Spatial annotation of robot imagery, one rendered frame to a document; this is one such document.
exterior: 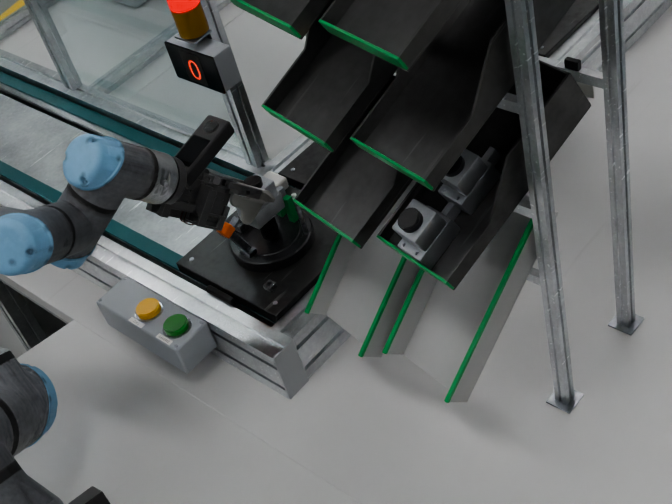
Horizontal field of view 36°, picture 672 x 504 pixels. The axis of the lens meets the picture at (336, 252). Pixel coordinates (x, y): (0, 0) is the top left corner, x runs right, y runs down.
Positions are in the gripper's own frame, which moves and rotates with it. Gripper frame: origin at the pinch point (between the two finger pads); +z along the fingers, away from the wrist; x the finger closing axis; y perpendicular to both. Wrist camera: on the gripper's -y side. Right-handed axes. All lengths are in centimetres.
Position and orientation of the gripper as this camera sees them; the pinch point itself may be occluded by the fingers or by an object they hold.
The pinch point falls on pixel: (258, 189)
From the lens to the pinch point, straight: 166.4
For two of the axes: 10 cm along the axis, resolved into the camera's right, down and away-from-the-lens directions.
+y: -3.3, 9.4, 1.0
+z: 5.9, 1.2, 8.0
